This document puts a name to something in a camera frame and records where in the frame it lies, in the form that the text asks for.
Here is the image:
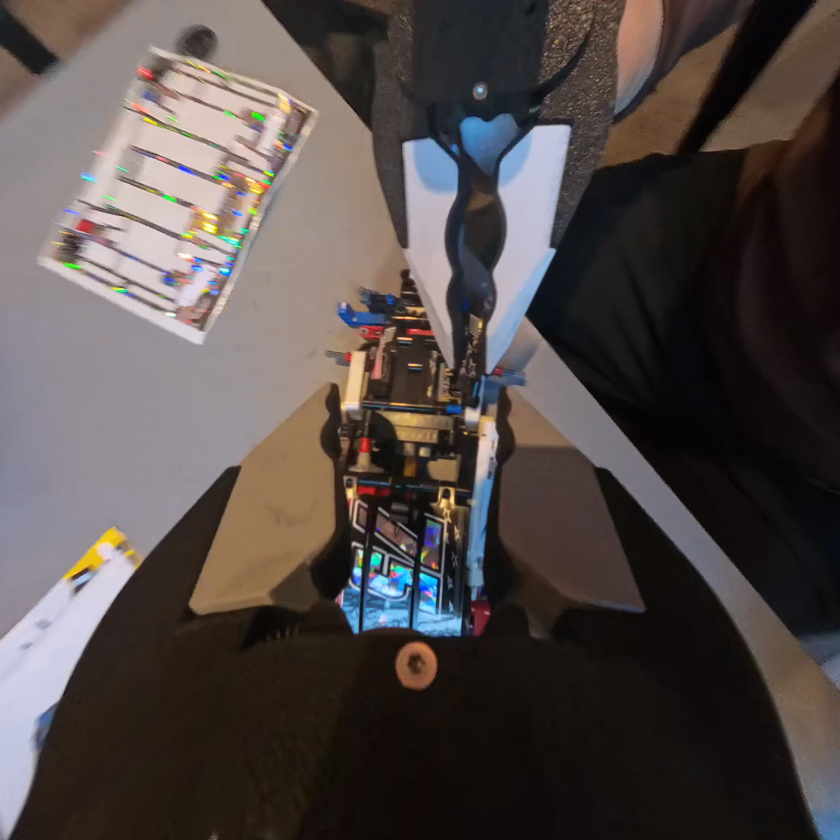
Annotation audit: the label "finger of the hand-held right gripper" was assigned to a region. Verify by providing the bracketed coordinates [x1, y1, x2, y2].
[481, 123, 572, 376]
[401, 133, 475, 368]

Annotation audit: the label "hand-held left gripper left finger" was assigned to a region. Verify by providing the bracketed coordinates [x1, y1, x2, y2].
[189, 384, 355, 616]

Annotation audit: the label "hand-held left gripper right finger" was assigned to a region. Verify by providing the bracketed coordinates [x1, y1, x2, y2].
[487, 387, 647, 641]

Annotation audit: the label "black star-printed brick piece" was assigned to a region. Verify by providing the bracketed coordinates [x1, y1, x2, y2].
[456, 314, 490, 398]

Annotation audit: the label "red white toy race car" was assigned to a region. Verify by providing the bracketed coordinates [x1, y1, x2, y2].
[325, 269, 527, 639]

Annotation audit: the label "person's right forearm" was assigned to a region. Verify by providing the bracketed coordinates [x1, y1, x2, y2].
[656, 0, 762, 73]

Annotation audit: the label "black desk grommet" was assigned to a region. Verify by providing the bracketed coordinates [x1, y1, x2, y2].
[176, 24, 219, 59]

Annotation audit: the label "person's right hand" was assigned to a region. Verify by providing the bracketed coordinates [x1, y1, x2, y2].
[616, 0, 665, 122]

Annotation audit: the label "person's black pants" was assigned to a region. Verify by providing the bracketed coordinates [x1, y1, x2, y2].
[525, 151, 840, 631]

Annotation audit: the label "holographic sticker sheet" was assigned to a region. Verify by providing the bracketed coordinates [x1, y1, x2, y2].
[37, 45, 320, 346]

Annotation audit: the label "person's brown sweater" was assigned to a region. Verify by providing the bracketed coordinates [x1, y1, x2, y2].
[735, 85, 840, 460]

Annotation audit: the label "open toy instruction booklet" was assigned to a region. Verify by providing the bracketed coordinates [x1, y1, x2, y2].
[0, 527, 144, 828]

